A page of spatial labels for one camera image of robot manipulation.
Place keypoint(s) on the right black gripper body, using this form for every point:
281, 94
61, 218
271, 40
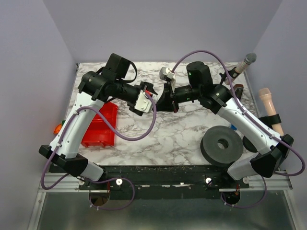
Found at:
171, 96

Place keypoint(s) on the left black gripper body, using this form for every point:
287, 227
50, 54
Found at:
134, 105

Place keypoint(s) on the black filament spool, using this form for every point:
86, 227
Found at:
221, 146

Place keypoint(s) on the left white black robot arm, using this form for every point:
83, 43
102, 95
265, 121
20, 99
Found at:
94, 90

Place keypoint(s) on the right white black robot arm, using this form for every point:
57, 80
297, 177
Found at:
272, 148

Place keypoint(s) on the red plastic bin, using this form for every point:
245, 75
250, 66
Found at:
98, 132

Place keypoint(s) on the black round microphone stand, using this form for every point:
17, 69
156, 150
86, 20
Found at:
224, 76

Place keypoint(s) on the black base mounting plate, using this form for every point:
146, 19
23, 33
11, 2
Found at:
163, 182

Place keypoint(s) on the grey silver microphone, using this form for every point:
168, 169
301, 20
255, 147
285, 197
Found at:
249, 59

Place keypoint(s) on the pink beige microphone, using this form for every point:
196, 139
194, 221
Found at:
266, 97

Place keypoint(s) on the orange toy brick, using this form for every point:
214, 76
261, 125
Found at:
57, 129

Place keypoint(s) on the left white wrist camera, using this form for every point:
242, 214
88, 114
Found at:
143, 103

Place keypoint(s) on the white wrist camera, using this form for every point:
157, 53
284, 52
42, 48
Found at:
166, 74
143, 103

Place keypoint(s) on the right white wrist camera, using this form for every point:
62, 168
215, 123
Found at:
166, 74

